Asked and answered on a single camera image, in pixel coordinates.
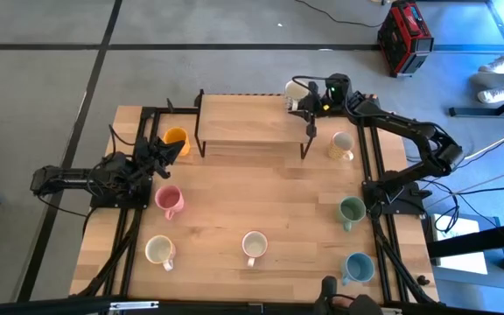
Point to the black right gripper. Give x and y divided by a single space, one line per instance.
335 98

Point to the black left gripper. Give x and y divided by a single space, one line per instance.
151 155

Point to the orange mug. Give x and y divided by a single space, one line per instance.
177 136

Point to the patterned mug white rim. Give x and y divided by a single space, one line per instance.
296 91

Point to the yellow patterned mug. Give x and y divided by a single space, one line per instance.
343 143

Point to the white mug yellow rim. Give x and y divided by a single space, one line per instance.
159 250

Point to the green mug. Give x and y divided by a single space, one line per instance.
352 211

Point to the patterned mug pink rim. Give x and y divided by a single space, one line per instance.
254 246

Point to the blue mug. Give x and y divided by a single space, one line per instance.
359 268

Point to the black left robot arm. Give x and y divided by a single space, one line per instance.
72 177

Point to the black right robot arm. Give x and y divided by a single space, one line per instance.
409 127

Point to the wooden shelf black legs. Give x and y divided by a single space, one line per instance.
252 118

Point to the red black tool box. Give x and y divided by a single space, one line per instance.
403 39

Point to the dark metal desk leg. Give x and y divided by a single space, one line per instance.
475 112

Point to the person's white shoe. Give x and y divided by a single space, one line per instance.
497 95
499 66

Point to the black clamp knob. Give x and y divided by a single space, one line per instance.
422 280

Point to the black desk beams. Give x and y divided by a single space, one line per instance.
475 242

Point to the white box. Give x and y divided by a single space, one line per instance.
466 264

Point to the black aluminium table frame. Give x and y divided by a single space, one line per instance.
177 110

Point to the silver bracket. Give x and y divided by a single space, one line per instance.
134 305
392 311

